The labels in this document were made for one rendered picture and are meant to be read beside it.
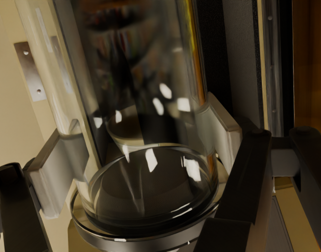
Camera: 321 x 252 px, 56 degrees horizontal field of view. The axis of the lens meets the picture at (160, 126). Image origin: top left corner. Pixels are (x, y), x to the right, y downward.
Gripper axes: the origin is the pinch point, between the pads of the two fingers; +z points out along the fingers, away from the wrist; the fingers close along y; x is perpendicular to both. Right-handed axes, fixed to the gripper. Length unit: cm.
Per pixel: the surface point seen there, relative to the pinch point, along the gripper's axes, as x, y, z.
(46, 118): -2.8, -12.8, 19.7
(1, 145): -20, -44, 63
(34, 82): 2.0, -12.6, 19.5
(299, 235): -22.6, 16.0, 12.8
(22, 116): -13, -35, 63
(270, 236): -22.1, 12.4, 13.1
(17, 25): 8.5, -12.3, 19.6
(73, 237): -18.9, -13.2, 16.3
